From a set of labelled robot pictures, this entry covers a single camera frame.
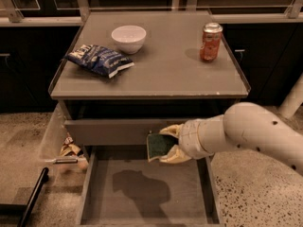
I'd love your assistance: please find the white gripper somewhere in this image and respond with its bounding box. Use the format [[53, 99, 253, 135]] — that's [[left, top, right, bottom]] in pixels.
[[159, 119, 211, 164]]

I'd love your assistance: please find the green yellow sponge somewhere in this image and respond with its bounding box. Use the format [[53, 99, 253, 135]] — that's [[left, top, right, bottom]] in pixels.
[[147, 133, 178, 162]]

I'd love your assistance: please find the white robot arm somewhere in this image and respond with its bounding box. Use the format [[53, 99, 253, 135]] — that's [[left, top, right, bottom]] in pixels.
[[160, 102, 303, 175]]

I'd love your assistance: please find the grey top drawer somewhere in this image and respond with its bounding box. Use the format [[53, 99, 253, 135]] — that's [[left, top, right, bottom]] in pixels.
[[64, 118, 187, 146]]

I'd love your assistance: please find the grey open middle drawer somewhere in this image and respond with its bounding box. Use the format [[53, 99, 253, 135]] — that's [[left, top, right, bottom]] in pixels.
[[76, 146, 225, 227]]

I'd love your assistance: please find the grey drawer cabinet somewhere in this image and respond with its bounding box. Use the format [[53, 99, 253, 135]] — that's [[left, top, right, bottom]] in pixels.
[[47, 9, 252, 163]]

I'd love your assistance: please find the orange soda can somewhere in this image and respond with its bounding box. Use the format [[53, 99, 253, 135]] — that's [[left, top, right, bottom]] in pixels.
[[200, 22, 223, 62]]

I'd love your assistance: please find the blue chip bag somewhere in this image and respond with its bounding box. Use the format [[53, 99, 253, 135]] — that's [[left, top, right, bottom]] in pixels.
[[65, 44, 134, 79]]

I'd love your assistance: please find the clear plastic storage bin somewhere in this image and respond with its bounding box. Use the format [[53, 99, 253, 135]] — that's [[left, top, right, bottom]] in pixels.
[[39, 105, 88, 176]]

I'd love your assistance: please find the white ceramic bowl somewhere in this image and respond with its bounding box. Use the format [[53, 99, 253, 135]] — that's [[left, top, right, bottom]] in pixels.
[[111, 26, 147, 55]]

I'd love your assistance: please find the white post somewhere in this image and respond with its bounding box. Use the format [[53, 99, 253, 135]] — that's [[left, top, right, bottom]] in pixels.
[[278, 73, 303, 118]]

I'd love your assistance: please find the black bar handle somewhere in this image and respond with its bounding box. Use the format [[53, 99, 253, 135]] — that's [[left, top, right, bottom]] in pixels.
[[17, 167, 49, 227]]

